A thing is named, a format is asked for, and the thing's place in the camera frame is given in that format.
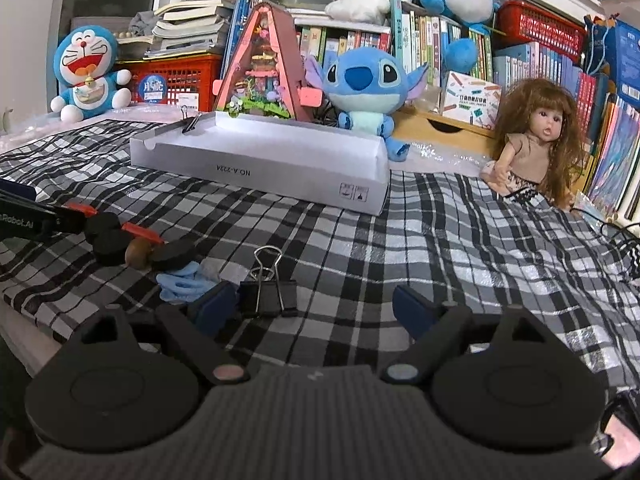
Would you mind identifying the pink triangular miniature house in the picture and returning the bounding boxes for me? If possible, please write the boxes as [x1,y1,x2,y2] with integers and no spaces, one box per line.
[211,2,323,123]

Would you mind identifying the blue upright books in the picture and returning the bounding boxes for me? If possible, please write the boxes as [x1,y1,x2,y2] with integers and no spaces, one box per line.
[226,0,267,78]

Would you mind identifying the red plastic basket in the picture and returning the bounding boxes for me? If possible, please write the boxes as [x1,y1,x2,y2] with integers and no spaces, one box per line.
[495,0,587,59]

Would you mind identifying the stack of loose books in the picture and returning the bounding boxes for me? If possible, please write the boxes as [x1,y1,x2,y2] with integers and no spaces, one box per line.
[149,0,242,59]

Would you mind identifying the wooden drawer box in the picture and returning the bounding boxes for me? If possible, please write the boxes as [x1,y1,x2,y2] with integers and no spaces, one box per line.
[392,105,501,162]

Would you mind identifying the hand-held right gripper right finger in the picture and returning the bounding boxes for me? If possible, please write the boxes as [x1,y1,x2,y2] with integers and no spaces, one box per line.
[379,285,558,386]

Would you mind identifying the clear plastic sheet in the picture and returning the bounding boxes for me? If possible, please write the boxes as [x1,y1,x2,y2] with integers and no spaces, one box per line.
[0,106,217,153]

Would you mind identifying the black red spring clamp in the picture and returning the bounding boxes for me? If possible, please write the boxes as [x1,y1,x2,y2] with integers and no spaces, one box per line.
[121,222,199,275]
[65,202,134,267]

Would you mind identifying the large black binder clip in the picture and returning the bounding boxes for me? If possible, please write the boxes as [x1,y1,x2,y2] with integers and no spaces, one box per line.
[239,246,299,319]

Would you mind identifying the white printed carton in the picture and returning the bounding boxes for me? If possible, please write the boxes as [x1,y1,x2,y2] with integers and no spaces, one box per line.
[442,70,503,129]

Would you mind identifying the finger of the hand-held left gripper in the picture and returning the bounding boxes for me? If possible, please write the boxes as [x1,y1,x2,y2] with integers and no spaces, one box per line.
[30,206,97,236]
[0,178,37,202]

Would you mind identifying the black white checkered blanket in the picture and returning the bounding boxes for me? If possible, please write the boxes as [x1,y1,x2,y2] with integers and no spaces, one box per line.
[0,117,640,413]

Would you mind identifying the small black binder clip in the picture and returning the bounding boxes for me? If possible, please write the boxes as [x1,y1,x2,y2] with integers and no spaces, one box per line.
[181,105,203,135]

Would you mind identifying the white cardboard box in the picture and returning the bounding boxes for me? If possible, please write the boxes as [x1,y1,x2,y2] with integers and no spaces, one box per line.
[129,111,391,217]

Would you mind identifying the black cable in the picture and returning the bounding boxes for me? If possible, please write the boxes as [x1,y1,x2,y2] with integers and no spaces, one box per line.
[596,220,640,283]

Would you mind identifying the red plastic crate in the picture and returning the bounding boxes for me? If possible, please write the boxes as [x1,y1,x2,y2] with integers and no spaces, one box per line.
[114,54,224,112]

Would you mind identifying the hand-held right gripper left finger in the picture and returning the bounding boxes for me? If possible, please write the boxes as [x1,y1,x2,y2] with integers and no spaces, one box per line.
[75,281,251,386]

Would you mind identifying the row of colourful thin books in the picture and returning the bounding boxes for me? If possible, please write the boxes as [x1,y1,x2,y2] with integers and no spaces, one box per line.
[584,89,640,222]

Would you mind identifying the row of shelf books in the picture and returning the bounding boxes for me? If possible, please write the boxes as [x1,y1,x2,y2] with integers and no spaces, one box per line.
[292,0,615,128]

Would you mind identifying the blue alien plush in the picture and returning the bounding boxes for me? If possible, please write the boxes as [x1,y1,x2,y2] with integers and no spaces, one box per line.
[305,46,431,163]

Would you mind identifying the blue printed bag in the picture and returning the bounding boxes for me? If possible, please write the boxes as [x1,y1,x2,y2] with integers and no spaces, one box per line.
[584,14,640,107]

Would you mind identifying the long-haired baby doll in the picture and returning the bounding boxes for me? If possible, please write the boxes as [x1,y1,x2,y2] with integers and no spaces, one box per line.
[479,78,587,212]

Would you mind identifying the blue robot cat plush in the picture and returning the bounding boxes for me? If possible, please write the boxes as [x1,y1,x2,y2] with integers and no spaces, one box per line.
[50,26,133,122]

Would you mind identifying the light blue hair tie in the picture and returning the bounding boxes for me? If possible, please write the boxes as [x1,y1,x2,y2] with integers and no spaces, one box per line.
[156,260,222,304]

